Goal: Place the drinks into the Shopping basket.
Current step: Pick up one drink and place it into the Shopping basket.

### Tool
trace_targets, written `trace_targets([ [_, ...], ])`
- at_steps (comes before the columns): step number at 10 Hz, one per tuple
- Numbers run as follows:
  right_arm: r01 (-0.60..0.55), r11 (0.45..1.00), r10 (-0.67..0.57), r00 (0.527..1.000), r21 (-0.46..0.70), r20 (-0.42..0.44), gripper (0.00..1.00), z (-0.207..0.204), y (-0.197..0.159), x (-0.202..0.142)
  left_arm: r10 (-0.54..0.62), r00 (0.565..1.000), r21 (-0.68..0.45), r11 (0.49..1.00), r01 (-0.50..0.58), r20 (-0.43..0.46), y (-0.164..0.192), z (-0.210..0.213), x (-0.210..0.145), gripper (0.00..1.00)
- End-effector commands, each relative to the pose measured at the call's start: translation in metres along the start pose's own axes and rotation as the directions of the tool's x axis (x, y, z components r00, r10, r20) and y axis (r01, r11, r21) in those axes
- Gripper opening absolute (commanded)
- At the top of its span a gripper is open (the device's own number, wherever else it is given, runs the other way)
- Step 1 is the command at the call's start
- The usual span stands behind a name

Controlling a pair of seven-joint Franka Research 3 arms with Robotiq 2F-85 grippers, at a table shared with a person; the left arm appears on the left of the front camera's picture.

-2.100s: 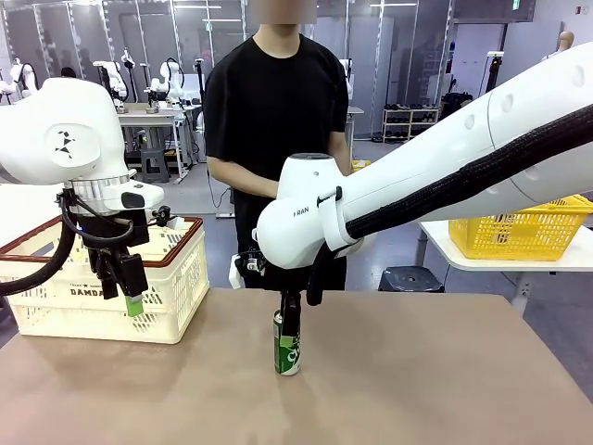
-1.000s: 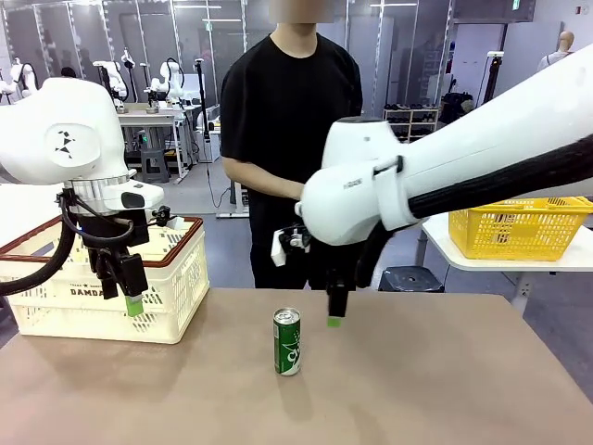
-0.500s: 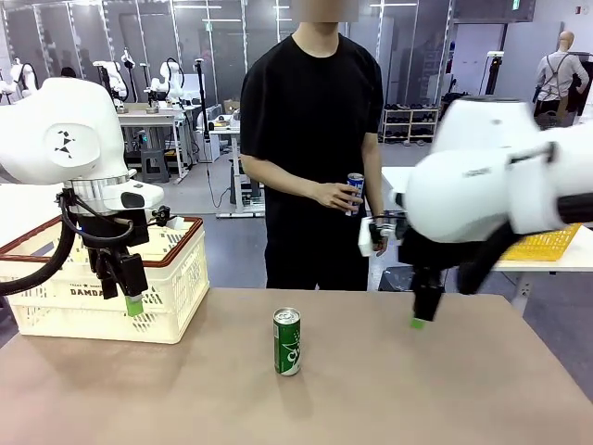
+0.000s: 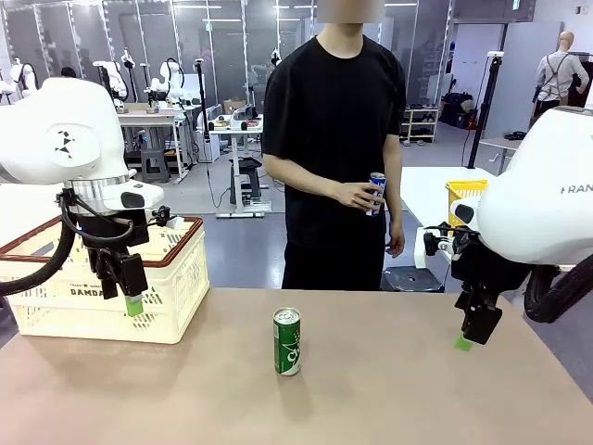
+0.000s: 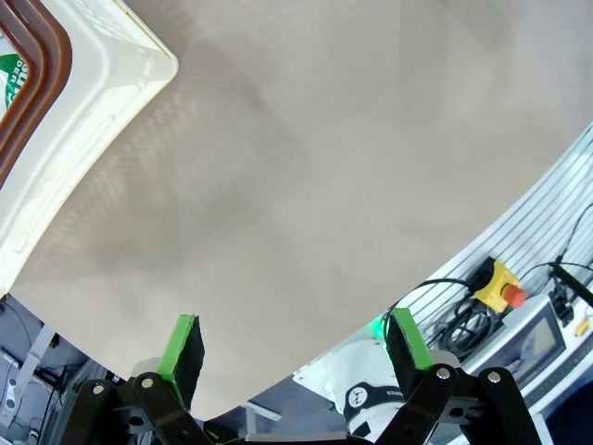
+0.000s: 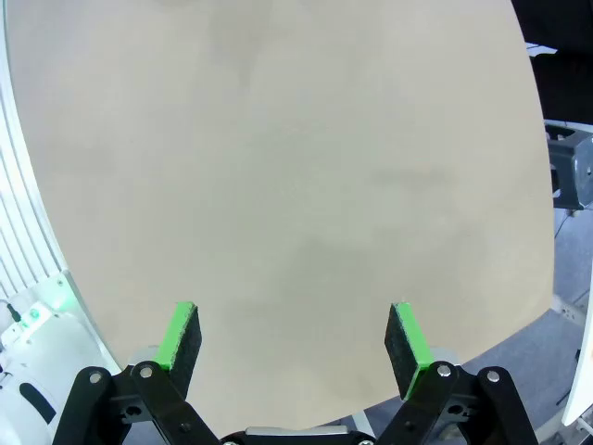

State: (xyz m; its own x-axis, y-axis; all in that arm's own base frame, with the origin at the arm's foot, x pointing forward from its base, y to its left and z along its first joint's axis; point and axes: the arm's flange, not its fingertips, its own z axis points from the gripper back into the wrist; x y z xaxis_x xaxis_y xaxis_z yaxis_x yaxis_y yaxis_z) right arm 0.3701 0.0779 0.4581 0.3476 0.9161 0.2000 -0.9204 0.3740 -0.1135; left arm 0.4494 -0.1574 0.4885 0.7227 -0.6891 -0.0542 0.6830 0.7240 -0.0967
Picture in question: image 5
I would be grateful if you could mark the yellow emergency stop button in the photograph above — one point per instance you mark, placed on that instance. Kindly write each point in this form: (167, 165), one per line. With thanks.
(493, 287)

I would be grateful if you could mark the aluminium rail frame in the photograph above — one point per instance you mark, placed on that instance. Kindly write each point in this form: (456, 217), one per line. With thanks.
(533, 222)

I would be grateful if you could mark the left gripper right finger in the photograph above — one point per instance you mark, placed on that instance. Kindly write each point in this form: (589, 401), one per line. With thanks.
(412, 361)

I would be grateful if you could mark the grey screen device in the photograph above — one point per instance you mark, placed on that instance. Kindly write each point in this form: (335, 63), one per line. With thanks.
(542, 338)

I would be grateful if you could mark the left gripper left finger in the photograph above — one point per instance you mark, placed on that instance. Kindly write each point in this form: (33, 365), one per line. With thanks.
(178, 371)

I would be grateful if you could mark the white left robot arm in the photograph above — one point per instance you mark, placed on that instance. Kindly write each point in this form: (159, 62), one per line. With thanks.
(361, 398)

